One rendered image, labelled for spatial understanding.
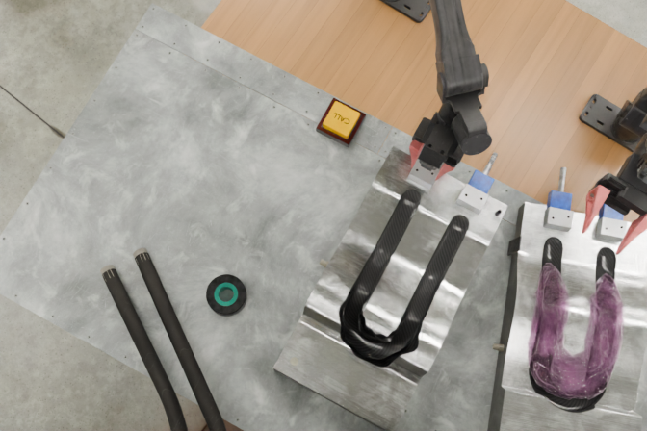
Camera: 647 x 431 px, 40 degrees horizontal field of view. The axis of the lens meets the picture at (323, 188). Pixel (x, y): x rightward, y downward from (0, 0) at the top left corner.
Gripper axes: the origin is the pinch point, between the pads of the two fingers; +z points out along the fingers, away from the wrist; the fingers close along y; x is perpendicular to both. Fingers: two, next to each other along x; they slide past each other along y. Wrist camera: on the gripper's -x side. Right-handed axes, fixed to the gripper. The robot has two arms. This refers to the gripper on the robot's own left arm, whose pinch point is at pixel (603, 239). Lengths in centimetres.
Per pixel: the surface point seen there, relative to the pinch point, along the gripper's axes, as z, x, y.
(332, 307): 31, 25, -32
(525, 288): 6.7, 30.4, -2.5
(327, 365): 40, 32, -27
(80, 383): 79, 117, -83
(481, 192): -4.3, 27.9, -19.4
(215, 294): 41, 35, -53
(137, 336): 56, 32, -60
